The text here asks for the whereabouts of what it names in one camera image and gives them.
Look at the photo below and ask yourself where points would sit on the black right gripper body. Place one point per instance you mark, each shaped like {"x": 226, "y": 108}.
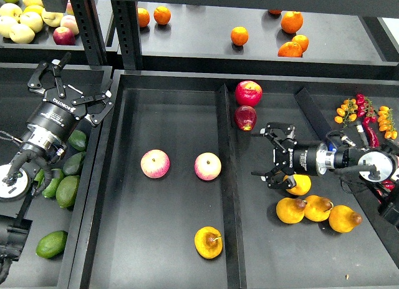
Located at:
{"x": 299, "y": 159}

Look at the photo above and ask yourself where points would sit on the yellow pear with stem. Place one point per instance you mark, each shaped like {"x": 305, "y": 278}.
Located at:
{"x": 208, "y": 242}

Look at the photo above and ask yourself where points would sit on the orange cherry tomato bunch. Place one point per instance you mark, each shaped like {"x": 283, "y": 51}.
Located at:
{"x": 346, "y": 113}

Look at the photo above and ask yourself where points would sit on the pink apple right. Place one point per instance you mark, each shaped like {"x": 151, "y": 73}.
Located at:
{"x": 207, "y": 166}

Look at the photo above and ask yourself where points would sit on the red cherry tomato bunch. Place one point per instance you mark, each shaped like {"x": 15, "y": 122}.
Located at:
{"x": 365, "y": 109}

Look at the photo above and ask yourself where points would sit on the red apple on shelf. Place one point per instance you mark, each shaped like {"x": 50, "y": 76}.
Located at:
{"x": 63, "y": 36}

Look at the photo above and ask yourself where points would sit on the pink apple left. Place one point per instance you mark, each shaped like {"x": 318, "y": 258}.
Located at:
{"x": 155, "y": 163}

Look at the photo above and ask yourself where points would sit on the black shelf post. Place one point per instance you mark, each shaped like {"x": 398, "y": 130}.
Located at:
{"x": 125, "y": 17}

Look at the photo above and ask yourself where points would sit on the orange on shelf centre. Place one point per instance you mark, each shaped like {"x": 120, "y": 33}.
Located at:
{"x": 239, "y": 35}

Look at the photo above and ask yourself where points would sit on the front orange on shelf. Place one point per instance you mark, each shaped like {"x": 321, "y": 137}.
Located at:
{"x": 290, "y": 49}

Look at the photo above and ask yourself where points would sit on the green avocado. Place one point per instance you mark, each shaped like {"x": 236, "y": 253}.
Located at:
{"x": 52, "y": 244}

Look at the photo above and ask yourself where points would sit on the dark red apple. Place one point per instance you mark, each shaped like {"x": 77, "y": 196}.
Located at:
{"x": 245, "y": 118}

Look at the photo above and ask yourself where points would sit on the red chili pepper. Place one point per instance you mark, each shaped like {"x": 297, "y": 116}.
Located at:
{"x": 372, "y": 138}

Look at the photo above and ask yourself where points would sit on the yellow cherry tomato bunch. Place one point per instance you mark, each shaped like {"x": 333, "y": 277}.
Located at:
{"x": 386, "y": 123}

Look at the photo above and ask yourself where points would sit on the black centre tray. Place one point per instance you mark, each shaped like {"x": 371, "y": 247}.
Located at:
{"x": 138, "y": 232}

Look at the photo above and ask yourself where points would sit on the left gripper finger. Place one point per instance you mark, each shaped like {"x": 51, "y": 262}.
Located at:
{"x": 82, "y": 103}
{"x": 55, "y": 68}

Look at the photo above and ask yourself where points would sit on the black tray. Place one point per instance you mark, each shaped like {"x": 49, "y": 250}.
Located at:
{"x": 17, "y": 104}
{"x": 138, "y": 232}

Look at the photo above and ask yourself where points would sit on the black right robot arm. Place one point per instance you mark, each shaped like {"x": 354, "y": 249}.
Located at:
{"x": 374, "y": 167}

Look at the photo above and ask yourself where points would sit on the yellow pear upper pile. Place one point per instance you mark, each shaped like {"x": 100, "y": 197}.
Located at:
{"x": 303, "y": 185}

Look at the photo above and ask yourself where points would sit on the black tray divider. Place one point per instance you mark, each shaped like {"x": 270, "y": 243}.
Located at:
{"x": 233, "y": 234}

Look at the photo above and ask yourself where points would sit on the pink apple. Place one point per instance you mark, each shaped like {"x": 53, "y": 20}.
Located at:
{"x": 155, "y": 163}
{"x": 207, "y": 166}

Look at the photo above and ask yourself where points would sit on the large orange on shelf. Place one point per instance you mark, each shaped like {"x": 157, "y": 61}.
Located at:
{"x": 292, "y": 21}

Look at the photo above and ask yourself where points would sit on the black left tray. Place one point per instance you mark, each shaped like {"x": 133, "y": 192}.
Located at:
{"x": 17, "y": 104}

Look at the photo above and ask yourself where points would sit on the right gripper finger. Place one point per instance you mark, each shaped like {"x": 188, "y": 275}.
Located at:
{"x": 281, "y": 135}
{"x": 276, "y": 179}

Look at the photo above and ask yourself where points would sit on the orange on shelf left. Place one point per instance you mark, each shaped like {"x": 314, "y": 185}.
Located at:
{"x": 162, "y": 15}

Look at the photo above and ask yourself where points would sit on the bright red apple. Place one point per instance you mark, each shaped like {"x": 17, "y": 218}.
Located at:
{"x": 248, "y": 93}

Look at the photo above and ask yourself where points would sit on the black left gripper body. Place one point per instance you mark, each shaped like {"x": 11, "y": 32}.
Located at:
{"x": 58, "y": 114}

